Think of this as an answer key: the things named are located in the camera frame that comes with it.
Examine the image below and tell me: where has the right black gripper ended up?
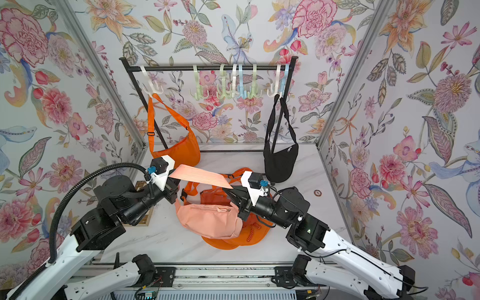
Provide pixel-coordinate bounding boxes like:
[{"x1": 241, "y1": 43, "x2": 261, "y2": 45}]
[{"x1": 230, "y1": 187, "x2": 297, "y2": 234}]

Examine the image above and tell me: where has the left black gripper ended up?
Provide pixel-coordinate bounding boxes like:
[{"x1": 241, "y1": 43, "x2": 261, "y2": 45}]
[{"x1": 120, "y1": 165, "x2": 189, "y2": 223}]

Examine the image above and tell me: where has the orange bag with long straps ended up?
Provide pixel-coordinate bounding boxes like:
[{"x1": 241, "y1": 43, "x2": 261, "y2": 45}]
[{"x1": 220, "y1": 167, "x2": 275, "y2": 246}]

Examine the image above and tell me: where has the black crossbody bag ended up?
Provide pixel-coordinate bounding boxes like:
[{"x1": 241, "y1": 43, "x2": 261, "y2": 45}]
[{"x1": 263, "y1": 94, "x2": 299, "y2": 183}]

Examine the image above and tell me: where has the pink crescent bag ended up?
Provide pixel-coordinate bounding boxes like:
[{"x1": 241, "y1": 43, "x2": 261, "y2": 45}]
[{"x1": 170, "y1": 164, "x2": 243, "y2": 240}]

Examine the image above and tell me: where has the dark orange zip bag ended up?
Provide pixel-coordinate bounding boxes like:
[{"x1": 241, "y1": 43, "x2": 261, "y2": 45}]
[{"x1": 180, "y1": 182, "x2": 231, "y2": 206}]

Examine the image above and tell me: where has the bright orange crescent bag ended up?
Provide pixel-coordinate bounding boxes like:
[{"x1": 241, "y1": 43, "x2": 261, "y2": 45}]
[{"x1": 202, "y1": 236, "x2": 240, "y2": 250}]

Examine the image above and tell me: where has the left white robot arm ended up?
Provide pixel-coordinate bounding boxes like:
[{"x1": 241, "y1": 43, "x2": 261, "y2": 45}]
[{"x1": 6, "y1": 155, "x2": 179, "y2": 300}]

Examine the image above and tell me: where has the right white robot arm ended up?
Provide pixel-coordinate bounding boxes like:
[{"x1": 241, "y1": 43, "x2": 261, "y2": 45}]
[{"x1": 224, "y1": 186, "x2": 427, "y2": 300}]

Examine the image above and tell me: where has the white hook far left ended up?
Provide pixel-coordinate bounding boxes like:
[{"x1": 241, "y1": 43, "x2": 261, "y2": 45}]
[{"x1": 140, "y1": 66, "x2": 164, "y2": 96}]

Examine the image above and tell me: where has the white hook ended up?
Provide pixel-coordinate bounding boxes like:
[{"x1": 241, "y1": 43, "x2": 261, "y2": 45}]
[
  {"x1": 267, "y1": 64, "x2": 282, "y2": 98},
  {"x1": 229, "y1": 64, "x2": 240, "y2": 99},
  {"x1": 140, "y1": 66, "x2": 164, "y2": 96}
]

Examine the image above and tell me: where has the blue hook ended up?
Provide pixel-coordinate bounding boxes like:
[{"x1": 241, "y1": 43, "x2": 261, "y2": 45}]
[
  {"x1": 237, "y1": 64, "x2": 247, "y2": 99},
  {"x1": 279, "y1": 64, "x2": 290, "y2": 97}
]

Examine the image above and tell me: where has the green hook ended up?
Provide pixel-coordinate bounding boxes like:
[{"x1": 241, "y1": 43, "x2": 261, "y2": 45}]
[
  {"x1": 217, "y1": 64, "x2": 230, "y2": 100},
  {"x1": 247, "y1": 64, "x2": 263, "y2": 100},
  {"x1": 189, "y1": 65, "x2": 204, "y2": 101}
]

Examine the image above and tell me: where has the wooden chessboard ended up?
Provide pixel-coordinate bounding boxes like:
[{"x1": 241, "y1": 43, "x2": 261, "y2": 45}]
[{"x1": 135, "y1": 181, "x2": 154, "y2": 226}]

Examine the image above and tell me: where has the black metal clothes rack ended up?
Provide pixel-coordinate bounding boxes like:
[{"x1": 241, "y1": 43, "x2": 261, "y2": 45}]
[{"x1": 119, "y1": 56, "x2": 299, "y2": 153}]

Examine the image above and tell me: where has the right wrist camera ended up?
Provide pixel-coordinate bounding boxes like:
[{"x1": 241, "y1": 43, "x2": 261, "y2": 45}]
[{"x1": 241, "y1": 171, "x2": 270, "y2": 206}]

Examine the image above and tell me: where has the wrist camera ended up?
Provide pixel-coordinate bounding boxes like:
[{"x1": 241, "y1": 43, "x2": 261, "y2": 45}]
[
  {"x1": 241, "y1": 171, "x2": 270, "y2": 206},
  {"x1": 146, "y1": 155, "x2": 175, "y2": 191}
]

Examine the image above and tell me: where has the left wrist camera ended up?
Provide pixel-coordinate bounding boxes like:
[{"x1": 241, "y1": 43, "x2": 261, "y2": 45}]
[{"x1": 146, "y1": 155, "x2": 175, "y2": 191}]

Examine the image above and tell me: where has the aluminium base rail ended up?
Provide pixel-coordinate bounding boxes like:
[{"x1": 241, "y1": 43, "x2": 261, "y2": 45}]
[{"x1": 59, "y1": 262, "x2": 380, "y2": 291}]

